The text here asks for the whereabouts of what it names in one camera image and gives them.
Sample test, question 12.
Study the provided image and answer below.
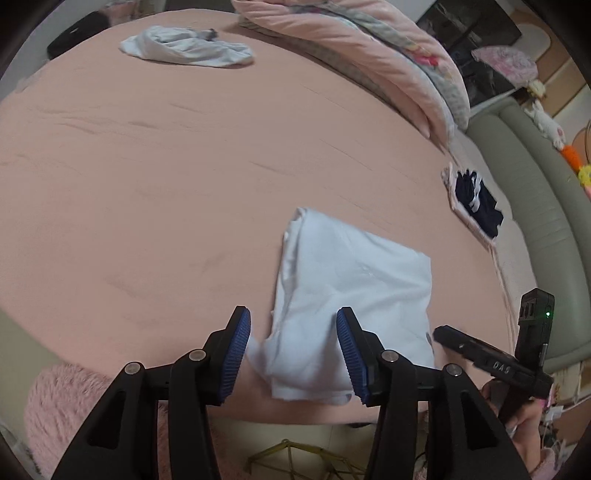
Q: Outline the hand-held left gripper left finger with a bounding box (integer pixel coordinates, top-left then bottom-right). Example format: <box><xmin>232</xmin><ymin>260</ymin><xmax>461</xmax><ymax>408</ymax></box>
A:
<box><xmin>51</xmin><ymin>305</ymin><xmax>252</xmax><ymax>480</ymax></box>

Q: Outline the dark glass cabinet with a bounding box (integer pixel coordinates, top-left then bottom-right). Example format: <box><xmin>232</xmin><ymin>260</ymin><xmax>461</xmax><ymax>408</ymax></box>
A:
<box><xmin>416</xmin><ymin>0</ymin><xmax>522</xmax><ymax>109</ymax></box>

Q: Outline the bed with pink sheet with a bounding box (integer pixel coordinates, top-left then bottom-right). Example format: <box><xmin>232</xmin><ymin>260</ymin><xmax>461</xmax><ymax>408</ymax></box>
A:
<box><xmin>0</xmin><ymin>7</ymin><xmax>541</xmax><ymax>425</ymax></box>

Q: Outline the light blue shirt navy trim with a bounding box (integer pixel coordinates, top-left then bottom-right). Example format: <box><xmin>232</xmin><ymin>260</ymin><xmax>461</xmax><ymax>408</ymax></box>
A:
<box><xmin>270</xmin><ymin>208</ymin><xmax>437</xmax><ymax>407</ymax></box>

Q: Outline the pink fluffy rug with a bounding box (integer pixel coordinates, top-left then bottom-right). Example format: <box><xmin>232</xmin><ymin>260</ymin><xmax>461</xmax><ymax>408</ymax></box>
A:
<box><xmin>23</xmin><ymin>362</ymin><xmax>370</xmax><ymax>480</ymax></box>

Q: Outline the white rabbit plush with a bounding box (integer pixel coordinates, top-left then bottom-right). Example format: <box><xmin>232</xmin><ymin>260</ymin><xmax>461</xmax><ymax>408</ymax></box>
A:
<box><xmin>526</xmin><ymin>99</ymin><xmax>566</xmax><ymax>148</ymax></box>

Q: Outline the black bag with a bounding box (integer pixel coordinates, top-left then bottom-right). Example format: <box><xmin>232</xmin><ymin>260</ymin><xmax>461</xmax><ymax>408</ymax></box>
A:
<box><xmin>46</xmin><ymin>11</ymin><xmax>109</xmax><ymax>58</ymax></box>

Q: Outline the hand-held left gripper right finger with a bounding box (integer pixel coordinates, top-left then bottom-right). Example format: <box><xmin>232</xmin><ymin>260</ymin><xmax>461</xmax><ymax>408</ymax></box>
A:
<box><xmin>336</xmin><ymin>307</ymin><xmax>532</xmax><ymax>480</ymax></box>

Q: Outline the person's right hand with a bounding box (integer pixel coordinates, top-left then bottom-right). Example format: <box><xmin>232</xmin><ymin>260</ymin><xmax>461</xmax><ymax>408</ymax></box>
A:
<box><xmin>482</xmin><ymin>383</ymin><xmax>546</xmax><ymax>464</ymax></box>

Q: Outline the pink round cushion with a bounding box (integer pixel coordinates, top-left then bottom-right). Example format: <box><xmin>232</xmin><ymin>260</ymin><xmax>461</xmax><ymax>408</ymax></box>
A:
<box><xmin>471</xmin><ymin>46</ymin><xmax>539</xmax><ymax>88</ymax></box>

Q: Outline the person's right forearm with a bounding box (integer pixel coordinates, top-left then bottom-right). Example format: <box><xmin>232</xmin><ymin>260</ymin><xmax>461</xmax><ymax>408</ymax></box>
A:
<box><xmin>529</xmin><ymin>443</ymin><xmax>561</xmax><ymax>478</ymax></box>

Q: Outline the folded navy garment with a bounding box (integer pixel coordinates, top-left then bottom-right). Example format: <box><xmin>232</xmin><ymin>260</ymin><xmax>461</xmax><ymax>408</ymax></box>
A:
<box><xmin>455</xmin><ymin>170</ymin><xmax>504</xmax><ymax>238</ymax></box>

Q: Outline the gold wire basket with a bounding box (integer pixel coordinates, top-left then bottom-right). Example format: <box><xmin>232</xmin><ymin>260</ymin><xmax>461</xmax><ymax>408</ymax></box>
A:
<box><xmin>247</xmin><ymin>440</ymin><xmax>370</xmax><ymax>480</ymax></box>

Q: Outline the pink folded quilt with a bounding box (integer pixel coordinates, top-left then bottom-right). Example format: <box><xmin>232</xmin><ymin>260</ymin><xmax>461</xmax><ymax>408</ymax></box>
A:
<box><xmin>231</xmin><ymin>0</ymin><xmax>472</xmax><ymax>151</ymax></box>

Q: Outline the crumpled light blue garment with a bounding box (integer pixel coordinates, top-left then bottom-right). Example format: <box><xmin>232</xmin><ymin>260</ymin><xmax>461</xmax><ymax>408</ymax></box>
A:
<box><xmin>120</xmin><ymin>25</ymin><xmax>254</xmax><ymax>68</ymax></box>

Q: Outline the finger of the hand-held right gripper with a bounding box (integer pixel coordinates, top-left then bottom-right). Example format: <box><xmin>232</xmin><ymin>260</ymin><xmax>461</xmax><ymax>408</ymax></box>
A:
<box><xmin>436</xmin><ymin>325</ymin><xmax>525</xmax><ymax>377</ymax></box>

